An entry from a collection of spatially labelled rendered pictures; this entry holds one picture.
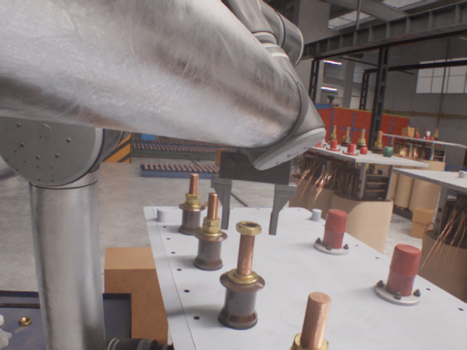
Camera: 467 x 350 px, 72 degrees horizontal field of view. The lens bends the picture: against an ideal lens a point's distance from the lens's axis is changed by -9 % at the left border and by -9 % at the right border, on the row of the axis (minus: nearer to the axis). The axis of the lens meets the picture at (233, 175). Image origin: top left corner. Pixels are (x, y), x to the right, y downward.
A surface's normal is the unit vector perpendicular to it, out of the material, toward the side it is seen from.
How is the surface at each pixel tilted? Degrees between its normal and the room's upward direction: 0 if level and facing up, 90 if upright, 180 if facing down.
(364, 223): 90
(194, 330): 0
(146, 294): 90
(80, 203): 92
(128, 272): 90
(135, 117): 147
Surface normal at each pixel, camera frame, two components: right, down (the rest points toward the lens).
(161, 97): 0.64, 0.73
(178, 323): -0.08, -0.97
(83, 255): 0.76, 0.22
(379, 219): 0.30, 0.19
